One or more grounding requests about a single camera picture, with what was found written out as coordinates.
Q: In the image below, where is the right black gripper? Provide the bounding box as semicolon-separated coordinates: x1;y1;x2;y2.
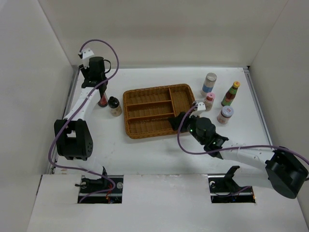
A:
168;110;206;145

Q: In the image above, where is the tall glass red-label bottle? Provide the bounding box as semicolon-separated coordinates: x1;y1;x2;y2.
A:
98;93;108;108

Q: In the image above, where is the small black-cap spice jar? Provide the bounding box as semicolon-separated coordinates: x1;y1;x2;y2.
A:
108;96;122;116

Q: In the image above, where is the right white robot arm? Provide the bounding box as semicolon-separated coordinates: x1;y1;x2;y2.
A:
168;112;309;199

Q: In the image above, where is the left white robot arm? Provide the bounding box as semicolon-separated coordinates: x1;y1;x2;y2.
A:
54;57;107;161

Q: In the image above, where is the woven wicker divided basket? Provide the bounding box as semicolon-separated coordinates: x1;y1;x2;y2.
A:
123;84;195;139

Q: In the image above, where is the pink-cap spice shaker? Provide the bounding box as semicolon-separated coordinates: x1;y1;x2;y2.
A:
204;92;215;111

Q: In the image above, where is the blue-label silver-lid shaker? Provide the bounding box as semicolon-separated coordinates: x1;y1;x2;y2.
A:
201;72;217;97

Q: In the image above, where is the green sauce bottle yellow cap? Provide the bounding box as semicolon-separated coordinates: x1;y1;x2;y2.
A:
221;81;240;106

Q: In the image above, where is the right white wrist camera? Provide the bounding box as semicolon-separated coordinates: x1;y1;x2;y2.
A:
190;101;206;117

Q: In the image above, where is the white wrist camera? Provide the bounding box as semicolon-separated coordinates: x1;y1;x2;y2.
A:
190;101;206;117
78;48;95;69

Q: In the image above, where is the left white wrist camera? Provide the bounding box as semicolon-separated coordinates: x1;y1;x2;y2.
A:
78;48;95;69

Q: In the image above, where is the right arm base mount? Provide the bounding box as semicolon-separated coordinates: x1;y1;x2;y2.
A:
208;166;255;203

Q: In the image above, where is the aluminium table edge frame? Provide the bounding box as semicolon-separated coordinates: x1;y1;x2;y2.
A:
47;65;276;174

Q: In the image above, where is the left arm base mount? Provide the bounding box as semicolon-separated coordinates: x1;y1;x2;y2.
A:
75;175;124;204

